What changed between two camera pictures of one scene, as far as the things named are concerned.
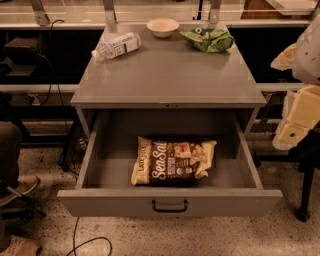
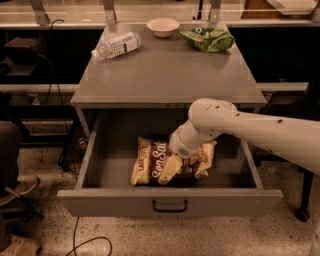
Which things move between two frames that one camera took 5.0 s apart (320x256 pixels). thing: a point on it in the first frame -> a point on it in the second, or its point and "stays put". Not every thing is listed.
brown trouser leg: x=11 y=139 stays put
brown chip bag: x=162 y=163 stays put
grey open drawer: x=230 y=186 stays put
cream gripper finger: x=292 y=58 -> x=172 y=166
